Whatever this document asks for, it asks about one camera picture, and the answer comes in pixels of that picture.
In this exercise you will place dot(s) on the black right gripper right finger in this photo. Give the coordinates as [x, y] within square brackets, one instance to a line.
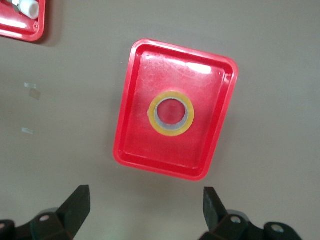
[217, 220]

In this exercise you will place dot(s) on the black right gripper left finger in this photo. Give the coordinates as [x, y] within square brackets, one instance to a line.
[72, 215]

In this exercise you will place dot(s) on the yellow tape roll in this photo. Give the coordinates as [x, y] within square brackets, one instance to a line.
[153, 122]

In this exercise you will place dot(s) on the empty red plastic tray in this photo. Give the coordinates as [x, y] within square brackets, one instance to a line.
[175, 155]

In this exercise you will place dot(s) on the clear tape strip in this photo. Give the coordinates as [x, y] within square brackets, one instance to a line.
[30, 85]
[27, 130]

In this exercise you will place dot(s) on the brownish square tape patch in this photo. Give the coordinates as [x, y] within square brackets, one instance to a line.
[35, 94]

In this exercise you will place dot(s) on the red tray with fittings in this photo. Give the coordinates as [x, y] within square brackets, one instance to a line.
[37, 32]

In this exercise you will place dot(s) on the white capped metal pipe fitting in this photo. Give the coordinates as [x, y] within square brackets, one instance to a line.
[28, 8]

